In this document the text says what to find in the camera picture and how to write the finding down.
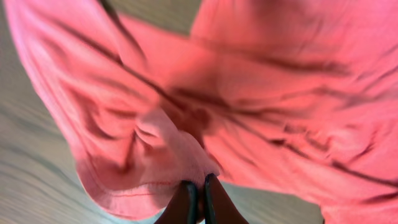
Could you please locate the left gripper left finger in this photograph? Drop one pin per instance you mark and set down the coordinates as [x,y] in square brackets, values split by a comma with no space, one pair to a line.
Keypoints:
[182,208]

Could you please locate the red t-shirt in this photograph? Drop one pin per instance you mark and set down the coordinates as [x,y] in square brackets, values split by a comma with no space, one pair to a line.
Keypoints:
[298,97]

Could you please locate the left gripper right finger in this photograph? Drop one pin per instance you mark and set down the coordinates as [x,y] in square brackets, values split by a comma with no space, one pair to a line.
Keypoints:
[218,207]

